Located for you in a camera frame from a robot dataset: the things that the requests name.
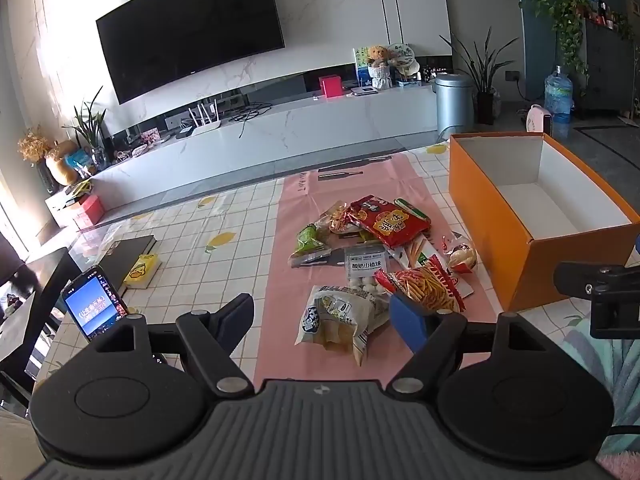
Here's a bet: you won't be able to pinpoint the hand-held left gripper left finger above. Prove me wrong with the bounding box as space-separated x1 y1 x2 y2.
90 292 256 396

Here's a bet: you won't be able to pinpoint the red storage box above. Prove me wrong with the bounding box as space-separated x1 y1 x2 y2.
70 194 106 231

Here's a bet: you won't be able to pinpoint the blue picture card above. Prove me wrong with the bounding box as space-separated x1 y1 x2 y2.
353 47 373 88

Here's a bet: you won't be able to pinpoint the black cable bundle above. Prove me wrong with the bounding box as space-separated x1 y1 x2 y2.
227 101 274 138

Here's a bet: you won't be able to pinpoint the orange stick snack packet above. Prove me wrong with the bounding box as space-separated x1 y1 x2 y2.
314 200 362 236

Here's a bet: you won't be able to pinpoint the smartphone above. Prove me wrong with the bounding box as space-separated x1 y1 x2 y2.
60 265 132 344

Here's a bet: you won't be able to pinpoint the orange gourd ornament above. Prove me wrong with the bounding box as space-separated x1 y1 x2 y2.
45 140 82 187

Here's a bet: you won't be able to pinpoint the tall leafy potted plant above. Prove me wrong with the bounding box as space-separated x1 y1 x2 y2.
439 30 522 126

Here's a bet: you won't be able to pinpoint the red potato stick packet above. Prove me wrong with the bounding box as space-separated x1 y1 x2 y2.
374 255 465 318

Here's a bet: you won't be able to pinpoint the black notebook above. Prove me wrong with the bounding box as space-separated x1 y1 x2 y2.
96 234 159 292

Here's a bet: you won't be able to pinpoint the dark wooden chair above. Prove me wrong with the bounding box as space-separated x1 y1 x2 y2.
0 230 83 411

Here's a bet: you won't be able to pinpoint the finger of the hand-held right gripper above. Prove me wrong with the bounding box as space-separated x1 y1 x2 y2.
553 260 640 302

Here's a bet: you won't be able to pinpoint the pink bottle print mat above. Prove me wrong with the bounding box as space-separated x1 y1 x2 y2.
254 152 496 386

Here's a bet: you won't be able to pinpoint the green plant in vase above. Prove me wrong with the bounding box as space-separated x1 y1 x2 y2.
61 85 109 172

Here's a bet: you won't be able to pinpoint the dark grey cabinet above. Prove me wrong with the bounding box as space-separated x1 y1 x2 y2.
581 12 640 113

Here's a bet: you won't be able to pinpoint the striped stick snack packet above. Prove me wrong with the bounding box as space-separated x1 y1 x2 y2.
392 232 441 271

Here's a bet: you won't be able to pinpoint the teddy bear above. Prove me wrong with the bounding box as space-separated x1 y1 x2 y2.
362 45 397 91

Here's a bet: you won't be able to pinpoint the trailing ivy plant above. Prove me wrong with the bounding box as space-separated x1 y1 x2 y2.
529 0 592 78

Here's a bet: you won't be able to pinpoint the clear bag of white balls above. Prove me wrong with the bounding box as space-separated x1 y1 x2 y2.
345 244 390 295

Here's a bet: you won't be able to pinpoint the blue water jug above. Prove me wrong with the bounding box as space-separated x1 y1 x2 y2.
543 66 574 142

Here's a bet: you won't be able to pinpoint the white marble television cabinet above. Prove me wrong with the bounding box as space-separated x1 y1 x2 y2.
45 82 451 223

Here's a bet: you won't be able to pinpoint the white red small packet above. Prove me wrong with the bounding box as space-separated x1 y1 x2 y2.
442 237 479 275

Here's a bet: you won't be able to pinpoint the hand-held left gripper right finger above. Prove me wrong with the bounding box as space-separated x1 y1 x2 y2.
386 292 548 395

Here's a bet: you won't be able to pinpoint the pink space heater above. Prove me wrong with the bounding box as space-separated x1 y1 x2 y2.
524 104 557 137

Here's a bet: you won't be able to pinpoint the round painted fan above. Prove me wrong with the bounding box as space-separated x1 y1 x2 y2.
387 42 422 75

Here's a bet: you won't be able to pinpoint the white popcorn bag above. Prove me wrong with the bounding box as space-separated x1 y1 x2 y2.
298 285 392 367

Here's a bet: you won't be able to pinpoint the person's patterned clothing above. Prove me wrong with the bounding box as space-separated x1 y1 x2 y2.
560 305 640 466

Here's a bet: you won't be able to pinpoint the silver trash can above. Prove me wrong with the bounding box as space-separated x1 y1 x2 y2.
432 73 476 139

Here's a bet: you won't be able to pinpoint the orange cardboard box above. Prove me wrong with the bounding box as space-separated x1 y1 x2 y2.
448 133 637 313

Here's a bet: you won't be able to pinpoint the red snack packet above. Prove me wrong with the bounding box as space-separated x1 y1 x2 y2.
349 194 432 250

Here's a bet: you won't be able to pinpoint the white router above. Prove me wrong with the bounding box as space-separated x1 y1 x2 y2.
189 101 222 136

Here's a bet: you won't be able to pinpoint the black wall television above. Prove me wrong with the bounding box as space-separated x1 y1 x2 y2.
95 0 287 106

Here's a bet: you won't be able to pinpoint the green white snack packet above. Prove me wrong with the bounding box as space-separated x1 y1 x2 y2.
395 196 432 221

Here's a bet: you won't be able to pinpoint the dried yellow flowers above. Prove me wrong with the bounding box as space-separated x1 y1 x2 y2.
16 127 54 192

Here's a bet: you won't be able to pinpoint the small green snack packet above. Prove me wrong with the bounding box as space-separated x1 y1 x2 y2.
291 223 327 257

